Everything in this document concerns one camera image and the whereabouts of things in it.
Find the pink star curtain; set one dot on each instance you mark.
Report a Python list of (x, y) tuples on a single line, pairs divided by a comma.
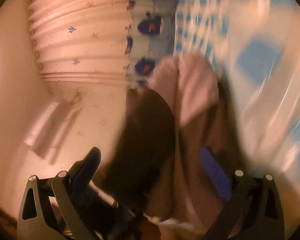
[(80, 40)]

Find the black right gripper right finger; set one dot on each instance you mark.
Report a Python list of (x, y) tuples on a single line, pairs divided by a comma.
[(253, 208)]

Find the pink and brown sweatshirt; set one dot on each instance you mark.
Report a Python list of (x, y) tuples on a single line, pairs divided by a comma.
[(156, 166)]

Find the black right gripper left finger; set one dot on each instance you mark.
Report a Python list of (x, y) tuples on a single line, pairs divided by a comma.
[(36, 218)]

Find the blue white checkered bed cover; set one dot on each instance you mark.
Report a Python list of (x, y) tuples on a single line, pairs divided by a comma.
[(255, 46)]

